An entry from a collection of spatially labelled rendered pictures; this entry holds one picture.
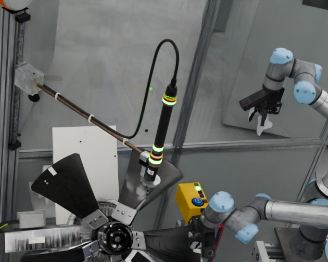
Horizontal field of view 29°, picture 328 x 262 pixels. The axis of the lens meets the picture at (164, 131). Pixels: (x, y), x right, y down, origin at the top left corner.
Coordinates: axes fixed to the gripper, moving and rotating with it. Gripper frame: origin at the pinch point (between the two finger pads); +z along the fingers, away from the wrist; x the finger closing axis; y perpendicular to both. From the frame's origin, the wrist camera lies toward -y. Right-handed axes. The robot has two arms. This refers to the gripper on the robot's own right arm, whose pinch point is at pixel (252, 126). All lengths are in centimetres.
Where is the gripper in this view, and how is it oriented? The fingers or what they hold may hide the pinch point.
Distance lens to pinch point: 261.6
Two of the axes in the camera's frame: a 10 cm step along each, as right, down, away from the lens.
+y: 9.4, -0.3, 3.4
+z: -1.9, 7.9, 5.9
